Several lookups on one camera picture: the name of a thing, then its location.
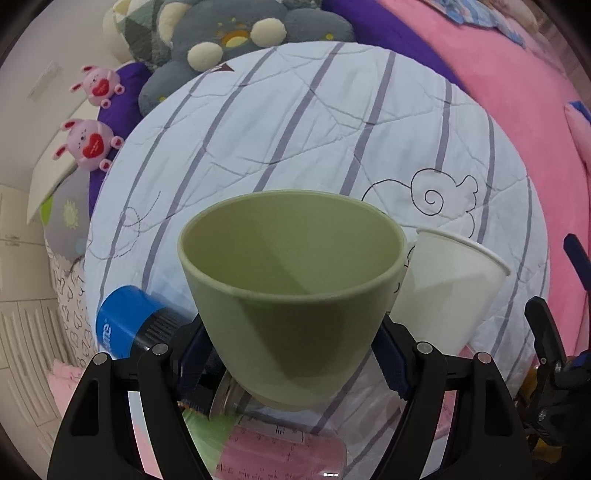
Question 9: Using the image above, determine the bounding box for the green plastic cup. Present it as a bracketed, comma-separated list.
[177, 190, 407, 410]

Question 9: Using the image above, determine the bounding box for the white paper cup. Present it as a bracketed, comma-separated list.
[390, 228, 511, 355]

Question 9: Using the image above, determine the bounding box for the pink quilt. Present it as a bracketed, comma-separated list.
[47, 359, 84, 417]

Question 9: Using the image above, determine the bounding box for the blue black CoolTowel can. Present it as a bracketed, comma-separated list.
[95, 285, 250, 418]

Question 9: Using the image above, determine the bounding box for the pink plush with blue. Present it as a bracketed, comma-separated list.
[564, 101, 591, 172]

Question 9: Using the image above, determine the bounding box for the green pink clear bottle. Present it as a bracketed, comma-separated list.
[182, 410, 348, 480]

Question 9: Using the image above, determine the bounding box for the heart pattern white pillow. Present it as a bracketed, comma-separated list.
[45, 242, 97, 368]

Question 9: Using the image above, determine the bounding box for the pink bed blanket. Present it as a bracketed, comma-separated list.
[383, 1, 590, 354]

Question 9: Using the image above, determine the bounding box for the grey sun pattern pillow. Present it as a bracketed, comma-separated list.
[40, 169, 90, 263]

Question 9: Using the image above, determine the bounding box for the blue cartoon pillow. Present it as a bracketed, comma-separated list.
[423, 0, 525, 47]

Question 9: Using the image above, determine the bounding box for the striped light blue cushion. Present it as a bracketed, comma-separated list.
[85, 42, 550, 392]

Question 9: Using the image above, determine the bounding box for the pink pig plush lower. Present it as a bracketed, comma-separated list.
[52, 119, 124, 172]

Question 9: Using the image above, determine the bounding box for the pink pig plush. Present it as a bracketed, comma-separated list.
[52, 119, 124, 172]
[69, 65, 125, 109]

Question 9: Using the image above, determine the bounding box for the pink pig plush upper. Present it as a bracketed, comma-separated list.
[69, 65, 125, 109]

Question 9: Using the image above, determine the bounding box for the grey bear plush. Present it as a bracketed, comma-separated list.
[138, 0, 356, 115]

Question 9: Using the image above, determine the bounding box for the triangle pattern pillow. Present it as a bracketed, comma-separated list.
[103, 1, 171, 70]

